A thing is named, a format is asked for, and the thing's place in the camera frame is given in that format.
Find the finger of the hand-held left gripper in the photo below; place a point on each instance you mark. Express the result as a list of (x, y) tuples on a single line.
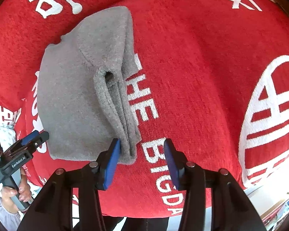
[(39, 140), (29, 137)]

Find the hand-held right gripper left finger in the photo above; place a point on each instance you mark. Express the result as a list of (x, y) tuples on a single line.
[(112, 163)]

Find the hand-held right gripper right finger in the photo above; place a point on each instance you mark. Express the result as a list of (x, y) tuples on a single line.
[(169, 163)]

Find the grey knit sweater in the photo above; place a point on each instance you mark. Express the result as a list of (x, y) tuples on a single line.
[(69, 96)]

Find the person's left forearm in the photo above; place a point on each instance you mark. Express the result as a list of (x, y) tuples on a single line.
[(6, 214)]

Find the person's left hand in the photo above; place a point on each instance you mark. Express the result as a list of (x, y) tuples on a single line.
[(24, 192)]

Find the light floral cloth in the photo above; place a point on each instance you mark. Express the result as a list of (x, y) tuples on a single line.
[(6, 134)]

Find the red printed blanket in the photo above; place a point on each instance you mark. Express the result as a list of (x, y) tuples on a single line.
[(207, 77)]

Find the white furniture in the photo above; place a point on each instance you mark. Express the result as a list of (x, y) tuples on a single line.
[(262, 192)]

